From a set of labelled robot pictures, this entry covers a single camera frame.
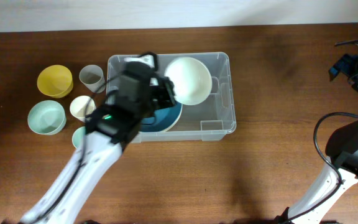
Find yellow bowl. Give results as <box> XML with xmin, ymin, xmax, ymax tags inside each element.
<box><xmin>37</xmin><ymin>65</ymin><xmax>73</xmax><ymax>98</ymax></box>

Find white bowl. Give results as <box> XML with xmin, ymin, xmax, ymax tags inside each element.
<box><xmin>164</xmin><ymin>57</ymin><xmax>213</xmax><ymax>106</ymax></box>

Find clear plastic storage container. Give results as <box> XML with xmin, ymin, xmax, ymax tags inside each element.
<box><xmin>106</xmin><ymin>52</ymin><xmax>237</xmax><ymax>144</ymax></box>

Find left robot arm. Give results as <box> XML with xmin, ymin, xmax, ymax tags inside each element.
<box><xmin>20</xmin><ymin>58</ymin><xmax>176</xmax><ymax>223</ymax></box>

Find cream cup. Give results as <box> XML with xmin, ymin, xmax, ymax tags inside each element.
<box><xmin>70</xmin><ymin>95</ymin><xmax>96</xmax><ymax>122</ymax></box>

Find dark blue plate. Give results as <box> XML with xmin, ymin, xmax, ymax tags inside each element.
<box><xmin>140</xmin><ymin>108</ymin><xmax>175</xmax><ymax>133</ymax></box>

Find grey cup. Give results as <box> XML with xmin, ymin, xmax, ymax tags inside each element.
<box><xmin>79</xmin><ymin>65</ymin><xmax>106</xmax><ymax>93</ymax></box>

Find cream plate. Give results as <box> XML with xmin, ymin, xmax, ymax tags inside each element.
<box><xmin>163</xmin><ymin>104</ymin><xmax>183</xmax><ymax>131</ymax></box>

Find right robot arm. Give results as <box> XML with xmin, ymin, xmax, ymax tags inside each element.
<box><xmin>274</xmin><ymin>54</ymin><xmax>358</xmax><ymax>223</ymax></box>

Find light green bowl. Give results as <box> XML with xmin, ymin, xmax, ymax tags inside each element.
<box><xmin>27</xmin><ymin>100</ymin><xmax>67</xmax><ymax>135</ymax></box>

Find green cup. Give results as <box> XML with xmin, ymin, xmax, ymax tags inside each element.
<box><xmin>71</xmin><ymin>126</ymin><xmax>85</xmax><ymax>149</ymax></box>

